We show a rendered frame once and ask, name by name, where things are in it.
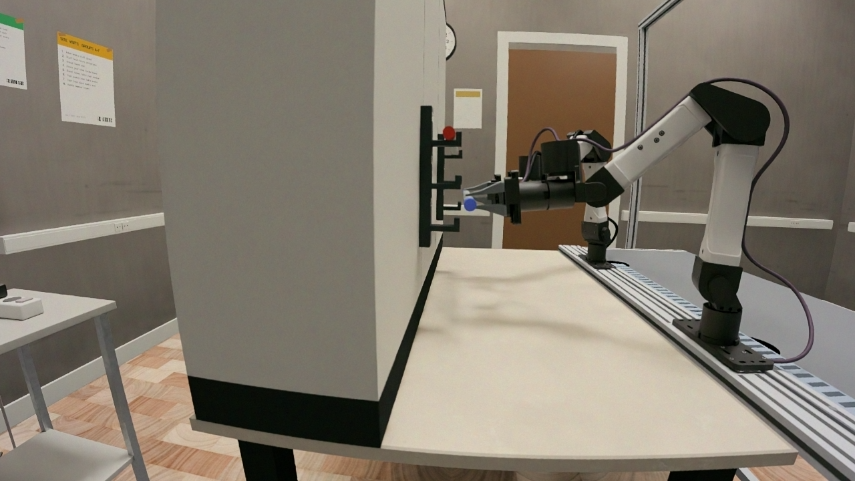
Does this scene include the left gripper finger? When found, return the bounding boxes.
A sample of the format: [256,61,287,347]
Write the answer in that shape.
[466,180,505,196]
[476,204,507,216]

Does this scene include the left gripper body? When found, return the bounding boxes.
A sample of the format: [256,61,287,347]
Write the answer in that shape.
[502,170,548,225]

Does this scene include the grey slotted metal beam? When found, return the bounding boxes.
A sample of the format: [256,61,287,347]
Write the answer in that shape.
[638,0,684,30]

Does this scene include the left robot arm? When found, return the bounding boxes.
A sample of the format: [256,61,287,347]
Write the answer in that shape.
[541,82,774,371]

